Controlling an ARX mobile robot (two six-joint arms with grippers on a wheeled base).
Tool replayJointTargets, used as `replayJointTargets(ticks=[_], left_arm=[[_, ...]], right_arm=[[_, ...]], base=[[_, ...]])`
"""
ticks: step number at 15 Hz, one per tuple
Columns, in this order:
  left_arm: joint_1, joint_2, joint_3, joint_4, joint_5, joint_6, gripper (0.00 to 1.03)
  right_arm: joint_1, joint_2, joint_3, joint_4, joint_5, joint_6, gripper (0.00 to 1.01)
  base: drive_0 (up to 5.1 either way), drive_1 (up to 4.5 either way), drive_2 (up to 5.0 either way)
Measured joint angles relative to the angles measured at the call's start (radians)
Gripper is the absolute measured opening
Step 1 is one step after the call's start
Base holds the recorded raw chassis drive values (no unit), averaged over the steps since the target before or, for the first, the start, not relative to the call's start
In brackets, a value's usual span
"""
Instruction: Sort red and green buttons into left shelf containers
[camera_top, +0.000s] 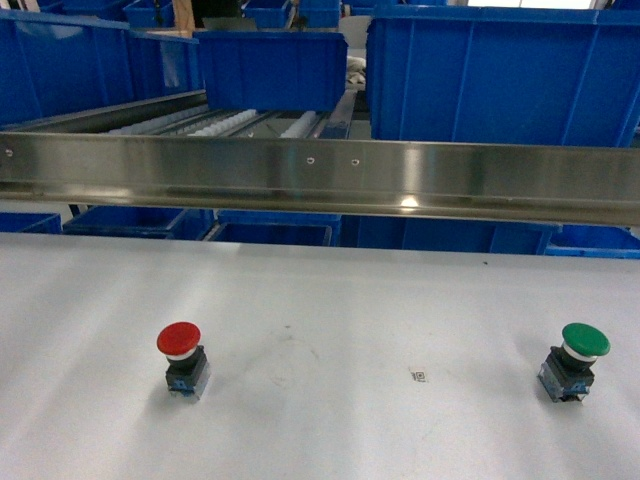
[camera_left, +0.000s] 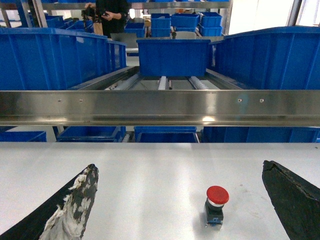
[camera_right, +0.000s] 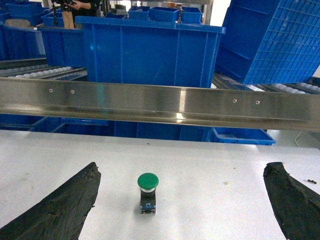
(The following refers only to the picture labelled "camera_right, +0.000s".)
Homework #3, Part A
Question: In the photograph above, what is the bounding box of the low blue bin under rail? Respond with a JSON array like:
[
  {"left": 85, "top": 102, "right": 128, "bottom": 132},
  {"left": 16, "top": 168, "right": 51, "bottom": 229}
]
[{"left": 210, "top": 127, "right": 276, "bottom": 146}]

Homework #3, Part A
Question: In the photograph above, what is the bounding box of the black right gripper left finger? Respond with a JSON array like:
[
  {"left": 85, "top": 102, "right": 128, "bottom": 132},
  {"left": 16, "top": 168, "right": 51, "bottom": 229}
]
[{"left": 0, "top": 162, "right": 102, "bottom": 240}]

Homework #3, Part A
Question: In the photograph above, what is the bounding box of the person in background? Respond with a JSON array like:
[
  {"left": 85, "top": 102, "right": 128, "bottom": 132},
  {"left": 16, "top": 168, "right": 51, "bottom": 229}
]
[{"left": 51, "top": 0, "right": 101, "bottom": 29}]

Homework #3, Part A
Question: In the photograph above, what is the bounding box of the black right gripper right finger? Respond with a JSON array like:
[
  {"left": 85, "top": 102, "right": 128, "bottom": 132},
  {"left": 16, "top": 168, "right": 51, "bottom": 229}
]
[{"left": 263, "top": 162, "right": 320, "bottom": 240}]

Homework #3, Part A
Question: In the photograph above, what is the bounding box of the stainless steel shelf rail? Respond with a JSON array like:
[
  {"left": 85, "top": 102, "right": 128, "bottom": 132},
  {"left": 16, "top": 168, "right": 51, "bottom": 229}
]
[{"left": 0, "top": 77, "right": 320, "bottom": 132}]

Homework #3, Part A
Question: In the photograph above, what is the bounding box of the large blue plastic crate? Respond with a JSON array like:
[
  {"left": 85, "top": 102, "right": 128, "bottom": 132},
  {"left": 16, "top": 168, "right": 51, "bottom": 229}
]
[{"left": 76, "top": 16, "right": 226, "bottom": 88}]

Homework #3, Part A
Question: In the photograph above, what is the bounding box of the blue crate left behind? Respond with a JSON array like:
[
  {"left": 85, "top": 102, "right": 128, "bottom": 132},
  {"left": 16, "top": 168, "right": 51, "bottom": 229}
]
[{"left": 38, "top": 27, "right": 86, "bottom": 68}]

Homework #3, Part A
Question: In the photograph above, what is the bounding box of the tilted blue gridded crate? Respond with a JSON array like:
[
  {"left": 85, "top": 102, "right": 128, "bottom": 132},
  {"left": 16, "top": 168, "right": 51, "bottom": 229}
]
[{"left": 215, "top": 0, "right": 320, "bottom": 85}]

